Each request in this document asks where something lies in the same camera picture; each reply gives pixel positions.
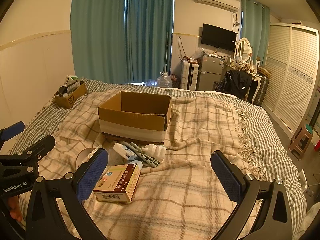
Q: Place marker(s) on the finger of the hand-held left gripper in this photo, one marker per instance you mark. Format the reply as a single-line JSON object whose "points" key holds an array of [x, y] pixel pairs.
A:
{"points": [[40, 143], [13, 129]]}

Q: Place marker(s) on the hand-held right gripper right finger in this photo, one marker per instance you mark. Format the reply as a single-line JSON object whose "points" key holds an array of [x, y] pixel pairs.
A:
{"points": [[226, 177]]}

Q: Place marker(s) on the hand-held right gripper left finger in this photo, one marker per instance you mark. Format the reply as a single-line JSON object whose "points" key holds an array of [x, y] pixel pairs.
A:
{"points": [[92, 175]]}

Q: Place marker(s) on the orange and maroon medicine box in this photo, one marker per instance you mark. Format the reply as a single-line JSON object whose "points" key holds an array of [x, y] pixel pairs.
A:
{"points": [[117, 182]]}

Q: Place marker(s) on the white and blue tissue packet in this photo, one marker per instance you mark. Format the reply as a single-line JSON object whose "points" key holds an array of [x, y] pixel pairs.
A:
{"points": [[123, 151]]}

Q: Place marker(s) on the white round container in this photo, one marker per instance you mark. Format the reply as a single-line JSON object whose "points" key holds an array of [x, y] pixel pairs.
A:
{"points": [[136, 164]]}

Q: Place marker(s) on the large cardboard box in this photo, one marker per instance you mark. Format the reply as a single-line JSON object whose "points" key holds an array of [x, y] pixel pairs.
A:
{"points": [[132, 130]]}

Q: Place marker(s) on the white tissue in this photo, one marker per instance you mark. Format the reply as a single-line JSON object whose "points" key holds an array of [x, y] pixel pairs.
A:
{"points": [[157, 151]]}

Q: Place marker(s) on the person's left hand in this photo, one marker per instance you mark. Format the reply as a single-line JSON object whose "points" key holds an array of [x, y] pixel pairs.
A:
{"points": [[14, 208]]}

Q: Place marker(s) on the beige plaid blanket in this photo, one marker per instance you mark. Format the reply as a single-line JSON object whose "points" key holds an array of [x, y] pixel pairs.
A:
{"points": [[175, 192]]}

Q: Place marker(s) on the small brown cardboard box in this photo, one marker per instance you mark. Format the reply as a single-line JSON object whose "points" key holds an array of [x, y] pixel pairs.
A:
{"points": [[71, 98]]}

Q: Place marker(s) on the green checked bedsheet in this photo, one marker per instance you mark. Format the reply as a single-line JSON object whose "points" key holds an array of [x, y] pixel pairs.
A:
{"points": [[270, 140]]}

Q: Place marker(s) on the black bottles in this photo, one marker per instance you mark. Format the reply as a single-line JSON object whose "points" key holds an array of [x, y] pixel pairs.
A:
{"points": [[62, 90]]}

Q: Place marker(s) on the green and white carton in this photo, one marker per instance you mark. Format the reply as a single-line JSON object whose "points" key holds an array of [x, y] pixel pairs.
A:
{"points": [[72, 79]]}

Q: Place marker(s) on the brown plastic stool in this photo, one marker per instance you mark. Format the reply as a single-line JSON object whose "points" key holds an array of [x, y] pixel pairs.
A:
{"points": [[301, 140]]}

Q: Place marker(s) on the wooden chair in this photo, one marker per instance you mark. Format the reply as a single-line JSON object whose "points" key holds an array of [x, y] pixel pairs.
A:
{"points": [[218, 83]]}

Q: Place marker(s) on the brown suitcase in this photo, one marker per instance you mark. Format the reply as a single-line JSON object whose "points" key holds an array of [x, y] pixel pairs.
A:
{"points": [[262, 90]]}

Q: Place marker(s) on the black jacket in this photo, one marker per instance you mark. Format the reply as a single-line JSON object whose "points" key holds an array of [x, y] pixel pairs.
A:
{"points": [[235, 82]]}

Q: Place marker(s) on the silver small fridge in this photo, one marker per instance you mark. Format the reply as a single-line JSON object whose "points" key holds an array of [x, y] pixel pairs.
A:
{"points": [[210, 72]]}

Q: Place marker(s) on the white ribbed suitcase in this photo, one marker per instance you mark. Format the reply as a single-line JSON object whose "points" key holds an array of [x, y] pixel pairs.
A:
{"points": [[190, 76]]}

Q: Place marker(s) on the dark floral bag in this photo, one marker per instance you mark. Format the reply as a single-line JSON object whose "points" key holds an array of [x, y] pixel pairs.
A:
{"points": [[175, 81]]}

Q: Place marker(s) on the crumpled clear plastic bottle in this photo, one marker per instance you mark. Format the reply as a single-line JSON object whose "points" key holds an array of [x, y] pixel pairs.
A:
{"points": [[150, 82]]}

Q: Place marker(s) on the tan fluffy item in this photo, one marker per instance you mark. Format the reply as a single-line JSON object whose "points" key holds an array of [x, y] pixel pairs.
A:
{"points": [[243, 68]]}

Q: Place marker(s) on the wooden box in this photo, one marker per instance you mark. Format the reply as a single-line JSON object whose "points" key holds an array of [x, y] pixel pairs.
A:
{"points": [[264, 70]]}

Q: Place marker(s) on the clear water jug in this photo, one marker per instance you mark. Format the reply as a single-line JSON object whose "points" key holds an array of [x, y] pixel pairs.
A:
{"points": [[164, 81]]}

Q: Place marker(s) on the white louvred wardrobe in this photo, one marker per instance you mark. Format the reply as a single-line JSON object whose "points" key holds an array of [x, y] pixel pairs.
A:
{"points": [[290, 75]]}

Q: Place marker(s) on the clear plastic bag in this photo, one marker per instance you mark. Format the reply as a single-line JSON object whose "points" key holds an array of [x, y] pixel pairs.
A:
{"points": [[197, 53]]}

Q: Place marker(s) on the teal curtain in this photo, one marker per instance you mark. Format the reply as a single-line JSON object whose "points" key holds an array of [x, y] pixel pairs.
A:
{"points": [[255, 30], [150, 30], [97, 30]]}

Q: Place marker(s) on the oval white vanity mirror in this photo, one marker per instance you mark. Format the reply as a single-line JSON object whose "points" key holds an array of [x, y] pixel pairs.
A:
{"points": [[243, 48]]}

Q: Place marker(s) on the white pole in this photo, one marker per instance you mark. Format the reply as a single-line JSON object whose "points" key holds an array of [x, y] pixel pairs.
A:
{"points": [[167, 55]]}

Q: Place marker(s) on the white air conditioner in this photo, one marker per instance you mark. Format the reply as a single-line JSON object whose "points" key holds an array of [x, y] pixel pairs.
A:
{"points": [[217, 0]]}

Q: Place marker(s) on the black wall television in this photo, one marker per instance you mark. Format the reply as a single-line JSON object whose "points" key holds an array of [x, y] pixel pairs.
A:
{"points": [[218, 37]]}

